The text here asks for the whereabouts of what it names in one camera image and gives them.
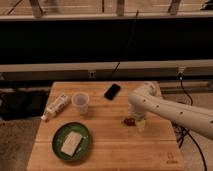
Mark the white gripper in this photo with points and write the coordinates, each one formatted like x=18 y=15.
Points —
x=140 y=124

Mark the dark red pepper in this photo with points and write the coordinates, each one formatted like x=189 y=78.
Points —
x=129 y=122

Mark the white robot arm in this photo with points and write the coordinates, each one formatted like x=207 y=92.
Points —
x=198 y=119

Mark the white ceramic cup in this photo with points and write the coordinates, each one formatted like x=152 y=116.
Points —
x=80 y=101

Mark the black smartphone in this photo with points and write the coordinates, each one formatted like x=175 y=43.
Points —
x=112 y=92

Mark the white sponge block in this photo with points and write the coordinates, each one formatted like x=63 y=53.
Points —
x=71 y=143

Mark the green plate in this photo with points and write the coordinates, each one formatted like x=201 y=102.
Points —
x=61 y=135

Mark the white toothpaste tube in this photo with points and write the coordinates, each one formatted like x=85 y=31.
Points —
x=56 y=106

